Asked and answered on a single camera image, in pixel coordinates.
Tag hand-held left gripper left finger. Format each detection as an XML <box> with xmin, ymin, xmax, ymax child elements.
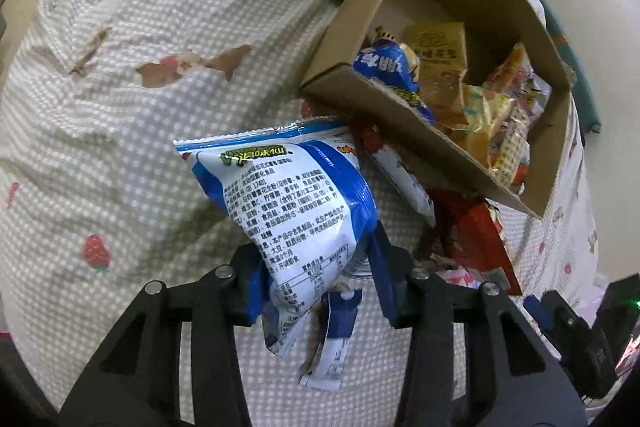
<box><xmin>60</xmin><ymin>243</ymin><xmax>273</xmax><ymax>427</ymax></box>

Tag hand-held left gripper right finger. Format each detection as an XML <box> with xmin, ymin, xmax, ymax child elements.
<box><xmin>367</xmin><ymin>222</ymin><xmax>588</xmax><ymax>427</ymax></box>

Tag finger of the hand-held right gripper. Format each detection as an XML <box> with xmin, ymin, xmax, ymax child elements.
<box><xmin>542</xmin><ymin>289</ymin><xmax>593</xmax><ymax>349</ymax></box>
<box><xmin>524</xmin><ymin>297</ymin><xmax>553</xmax><ymax>331</ymax></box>

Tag pink white snack packet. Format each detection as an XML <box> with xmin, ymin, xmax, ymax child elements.
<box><xmin>440</xmin><ymin>264</ymin><xmax>506</xmax><ymax>291</ymax></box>

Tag long narrow stick sachet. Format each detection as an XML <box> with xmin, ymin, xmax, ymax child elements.
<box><xmin>299</xmin><ymin>289</ymin><xmax>364</xmax><ymax>391</ymax></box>

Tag red snack packet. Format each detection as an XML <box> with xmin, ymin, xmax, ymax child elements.
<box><xmin>429</xmin><ymin>191</ymin><xmax>523</xmax><ymax>298</ymax></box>

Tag blue white snack packet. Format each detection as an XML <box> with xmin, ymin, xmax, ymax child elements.
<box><xmin>174</xmin><ymin>117</ymin><xmax>377</xmax><ymax>358</ymax></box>

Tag red white stick packet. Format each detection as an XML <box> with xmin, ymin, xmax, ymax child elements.
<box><xmin>359</xmin><ymin>127</ymin><xmax>437</xmax><ymax>228</ymax></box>

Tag yellow crinkled snack packet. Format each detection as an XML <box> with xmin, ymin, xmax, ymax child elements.
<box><xmin>462</xmin><ymin>42</ymin><xmax>532</xmax><ymax>188</ymax></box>

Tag blue yellow cartoon packet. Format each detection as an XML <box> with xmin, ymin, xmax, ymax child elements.
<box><xmin>352</xmin><ymin>39</ymin><xmax>437</xmax><ymax>126</ymax></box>

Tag yellow peanut packet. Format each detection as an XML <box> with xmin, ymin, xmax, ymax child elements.
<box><xmin>402</xmin><ymin>22</ymin><xmax>471</xmax><ymax>128</ymax></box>

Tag teal padded cushion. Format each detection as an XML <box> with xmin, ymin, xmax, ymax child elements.
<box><xmin>537</xmin><ymin>0</ymin><xmax>602</xmax><ymax>136</ymax></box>

